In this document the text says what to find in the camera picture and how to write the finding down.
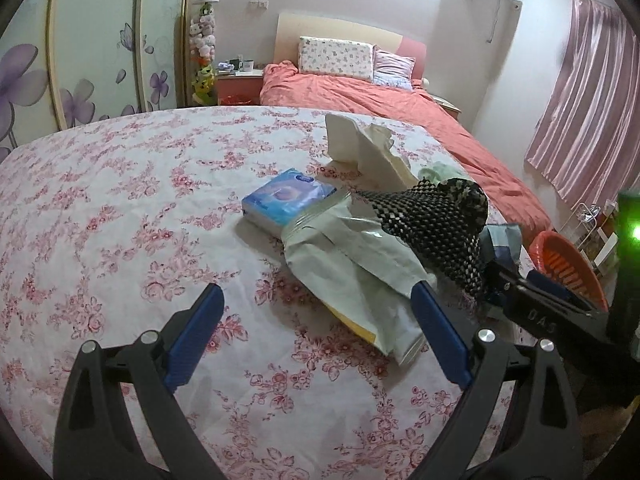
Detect light green cloth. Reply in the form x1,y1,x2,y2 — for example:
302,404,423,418
418,160,470,184

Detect bed with coral duvet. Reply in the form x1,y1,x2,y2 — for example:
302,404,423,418
259,60,554,241

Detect red left nightstand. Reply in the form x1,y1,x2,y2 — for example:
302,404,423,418
216,70,264,106

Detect right bedside table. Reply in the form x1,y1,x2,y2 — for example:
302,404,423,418
431,94,461,120

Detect pink satin curtain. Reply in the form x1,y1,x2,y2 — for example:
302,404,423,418
525,0,639,207

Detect wardrobe with purple flowers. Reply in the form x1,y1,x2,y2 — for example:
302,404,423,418
1,0,189,151

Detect floral white pillow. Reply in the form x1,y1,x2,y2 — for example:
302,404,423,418
298,36,374,81

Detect hanging plush toy column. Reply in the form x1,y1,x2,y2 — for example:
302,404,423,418
189,0,217,106

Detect beige pink headboard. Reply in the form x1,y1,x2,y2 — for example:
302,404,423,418
272,12,426,79

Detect black white mesh mat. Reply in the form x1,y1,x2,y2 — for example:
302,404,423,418
359,180,483,297

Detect wall power socket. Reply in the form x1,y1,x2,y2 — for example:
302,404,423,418
248,0,269,10

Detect orange plastic laundry basket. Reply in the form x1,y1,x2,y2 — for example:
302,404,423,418
528,231,608,311

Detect blue tissue pack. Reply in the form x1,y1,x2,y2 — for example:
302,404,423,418
241,168,336,238

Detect black floral daisy cloth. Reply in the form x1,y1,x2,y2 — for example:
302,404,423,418
437,178,488,234

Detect striped purple pillow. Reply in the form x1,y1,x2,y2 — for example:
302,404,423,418
373,49,416,91

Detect cream tissue paper package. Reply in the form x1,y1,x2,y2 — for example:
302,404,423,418
326,114,418,192

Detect white wire rack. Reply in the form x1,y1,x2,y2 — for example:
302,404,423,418
560,200,618,278

